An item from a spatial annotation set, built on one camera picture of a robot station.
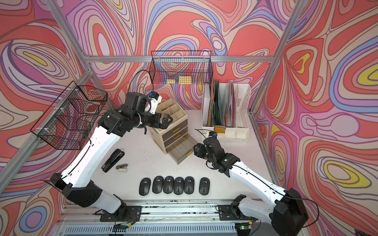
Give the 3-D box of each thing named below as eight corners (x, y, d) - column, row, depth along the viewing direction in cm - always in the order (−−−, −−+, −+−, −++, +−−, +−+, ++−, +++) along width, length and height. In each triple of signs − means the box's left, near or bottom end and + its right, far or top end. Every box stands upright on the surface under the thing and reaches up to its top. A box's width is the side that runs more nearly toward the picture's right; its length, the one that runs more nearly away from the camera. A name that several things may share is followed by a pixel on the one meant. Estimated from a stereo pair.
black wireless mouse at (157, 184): (152, 193, 82) (151, 192, 80) (154, 177, 88) (153, 175, 86) (162, 193, 82) (161, 192, 80) (164, 177, 88) (163, 175, 86)
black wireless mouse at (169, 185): (163, 193, 82) (162, 192, 80) (164, 177, 88) (164, 175, 86) (173, 193, 82) (173, 192, 80) (174, 177, 88) (174, 175, 86)
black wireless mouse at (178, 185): (173, 194, 81) (173, 193, 79) (174, 178, 87) (174, 176, 85) (183, 194, 81) (183, 193, 79) (184, 178, 87) (183, 176, 85)
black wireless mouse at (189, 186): (184, 194, 81) (184, 193, 79) (184, 177, 87) (184, 176, 85) (194, 194, 81) (194, 193, 79) (194, 177, 87) (194, 176, 85)
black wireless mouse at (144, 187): (138, 195, 80) (137, 194, 79) (141, 179, 86) (140, 177, 85) (148, 195, 80) (147, 194, 79) (151, 179, 86) (150, 177, 85)
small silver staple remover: (115, 172, 89) (114, 171, 87) (118, 165, 92) (116, 163, 90) (126, 172, 89) (125, 171, 87) (128, 165, 92) (127, 163, 90)
